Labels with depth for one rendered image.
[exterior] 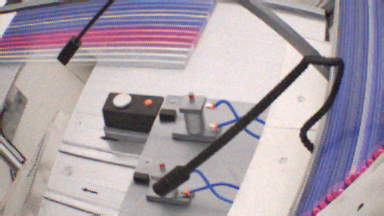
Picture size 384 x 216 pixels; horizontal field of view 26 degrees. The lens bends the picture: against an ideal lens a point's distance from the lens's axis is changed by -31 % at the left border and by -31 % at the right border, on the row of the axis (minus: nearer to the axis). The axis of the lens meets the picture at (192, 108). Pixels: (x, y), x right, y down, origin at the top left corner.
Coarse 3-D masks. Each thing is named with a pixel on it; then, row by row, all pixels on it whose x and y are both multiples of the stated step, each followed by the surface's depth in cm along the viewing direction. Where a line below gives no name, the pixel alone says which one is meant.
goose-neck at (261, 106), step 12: (288, 72) 97; (300, 72) 95; (288, 84) 97; (264, 96) 99; (276, 96) 98; (252, 108) 100; (264, 108) 100; (240, 120) 102; (252, 120) 101; (228, 132) 103; (216, 144) 104; (204, 156) 105; (180, 168) 108; (192, 168) 107
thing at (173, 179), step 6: (174, 168) 108; (168, 174) 109; (174, 174) 108; (180, 174) 108; (162, 180) 109; (168, 180) 109; (174, 180) 108; (180, 180) 108; (186, 180) 108; (156, 186) 110; (162, 186) 109; (168, 186) 109; (174, 186) 109; (156, 192) 110; (162, 192) 110; (168, 192) 110
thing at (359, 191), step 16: (16, 0) 182; (336, 16) 125; (336, 32) 122; (336, 48) 119; (320, 128) 109; (0, 144) 212; (320, 144) 107; (16, 160) 213; (368, 176) 83; (304, 192) 102; (352, 192) 84; (368, 192) 83; (336, 208) 86; (352, 208) 85; (368, 208) 85
